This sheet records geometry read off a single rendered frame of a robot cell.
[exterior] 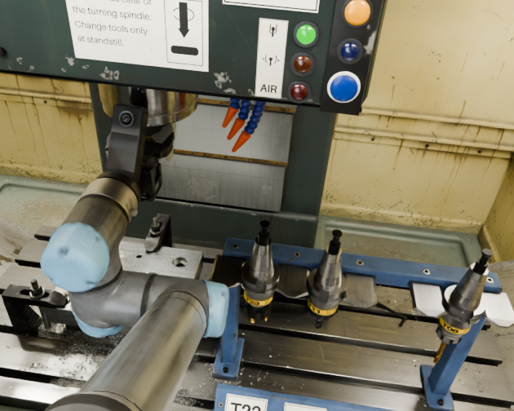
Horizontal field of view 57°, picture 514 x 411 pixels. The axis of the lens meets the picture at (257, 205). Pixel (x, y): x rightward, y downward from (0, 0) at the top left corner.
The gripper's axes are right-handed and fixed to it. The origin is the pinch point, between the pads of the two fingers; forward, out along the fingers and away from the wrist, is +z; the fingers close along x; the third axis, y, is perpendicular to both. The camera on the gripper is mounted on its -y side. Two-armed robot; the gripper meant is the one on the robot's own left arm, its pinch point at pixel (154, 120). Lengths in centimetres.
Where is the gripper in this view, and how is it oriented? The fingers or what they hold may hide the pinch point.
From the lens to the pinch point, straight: 86.0
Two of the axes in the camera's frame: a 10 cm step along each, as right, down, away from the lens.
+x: 9.9, 1.2, -0.7
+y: -0.6, 7.9, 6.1
